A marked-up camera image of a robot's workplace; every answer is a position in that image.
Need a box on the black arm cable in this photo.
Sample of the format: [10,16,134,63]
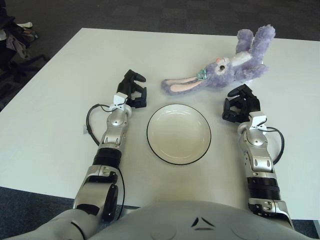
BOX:
[264,126,286,166]
[85,103,118,146]

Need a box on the dark heap of clothes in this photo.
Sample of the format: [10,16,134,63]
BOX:
[0,14,40,61]

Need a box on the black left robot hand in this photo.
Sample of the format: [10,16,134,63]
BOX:
[116,69,148,109]

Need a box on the purple plush bunny doll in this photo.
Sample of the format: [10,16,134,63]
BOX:
[160,24,277,97]

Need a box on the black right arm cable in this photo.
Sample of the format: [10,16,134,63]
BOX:
[264,126,286,166]

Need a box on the black office chair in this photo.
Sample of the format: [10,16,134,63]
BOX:
[0,14,48,81]

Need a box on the grey robot torso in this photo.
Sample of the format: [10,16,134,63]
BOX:
[0,199,320,240]

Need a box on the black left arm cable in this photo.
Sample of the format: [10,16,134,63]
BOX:
[85,103,118,146]

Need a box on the white plate with black rim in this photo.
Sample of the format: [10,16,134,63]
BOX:
[146,103,212,166]

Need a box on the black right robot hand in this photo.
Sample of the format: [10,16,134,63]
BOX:
[221,83,262,124]

